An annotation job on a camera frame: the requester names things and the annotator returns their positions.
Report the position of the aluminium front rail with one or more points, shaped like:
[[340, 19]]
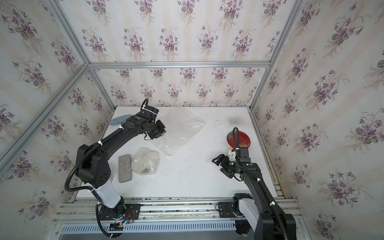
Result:
[[82, 210]]

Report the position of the white vented panel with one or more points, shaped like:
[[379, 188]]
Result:
[[150, 227]]

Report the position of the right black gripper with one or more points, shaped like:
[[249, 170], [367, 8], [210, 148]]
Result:
[[222, 157]]

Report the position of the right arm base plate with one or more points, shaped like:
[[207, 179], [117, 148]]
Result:
[[244, 208]]

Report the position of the grey flat block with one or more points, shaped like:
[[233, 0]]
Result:
[[125, 168]]

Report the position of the red floral dinner plate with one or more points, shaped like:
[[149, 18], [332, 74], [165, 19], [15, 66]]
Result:
[[245, 141]]

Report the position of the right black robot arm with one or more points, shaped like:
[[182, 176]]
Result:
[[273, 223]]

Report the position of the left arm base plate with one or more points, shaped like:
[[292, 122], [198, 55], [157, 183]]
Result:
[[126, 212]]

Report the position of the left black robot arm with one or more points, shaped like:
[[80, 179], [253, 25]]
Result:
[[92, 171]]

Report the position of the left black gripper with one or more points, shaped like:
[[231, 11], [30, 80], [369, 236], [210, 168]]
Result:
[[162, 129]]

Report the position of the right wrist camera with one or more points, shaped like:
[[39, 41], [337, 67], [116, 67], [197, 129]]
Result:
[[239, 155]]

